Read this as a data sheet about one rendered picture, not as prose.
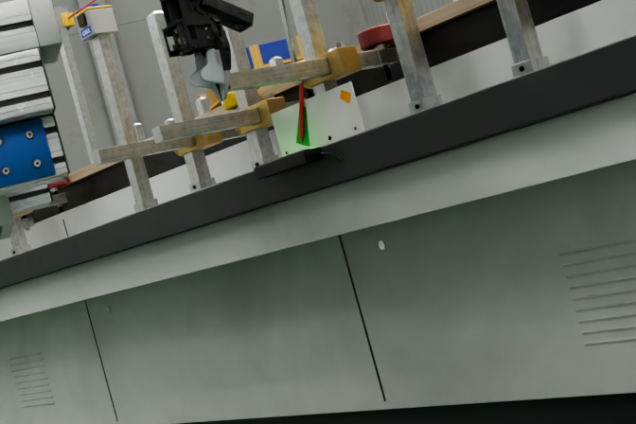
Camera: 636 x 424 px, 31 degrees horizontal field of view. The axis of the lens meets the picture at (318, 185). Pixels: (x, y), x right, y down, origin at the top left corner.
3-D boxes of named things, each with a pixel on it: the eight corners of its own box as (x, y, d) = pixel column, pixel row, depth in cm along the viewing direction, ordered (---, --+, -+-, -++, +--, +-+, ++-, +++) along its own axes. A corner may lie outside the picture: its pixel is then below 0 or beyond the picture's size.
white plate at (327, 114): (362, 132, 216) (349, 81, 216) (282, 160, 236) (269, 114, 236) (365, 131, 216) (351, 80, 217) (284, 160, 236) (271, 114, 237)
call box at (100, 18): (95, 36, 280) (87, 6, 280) (82, 44, 285) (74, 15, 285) (119, 33, 284) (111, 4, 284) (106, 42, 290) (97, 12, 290)
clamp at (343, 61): (344, 73, 217) (337, 47, 217) (301, 91, 228) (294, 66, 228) (364, 69, 221) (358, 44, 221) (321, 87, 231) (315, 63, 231)
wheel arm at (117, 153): (102, 167, 242) (97, 147, 242) (96, 169, 244) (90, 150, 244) (260, 134, 270) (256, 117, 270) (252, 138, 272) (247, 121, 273)
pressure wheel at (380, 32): (389, 78, 226) (374, 23, 227) (363, 88, 232) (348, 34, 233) (416, 73, 231) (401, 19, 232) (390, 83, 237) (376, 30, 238)
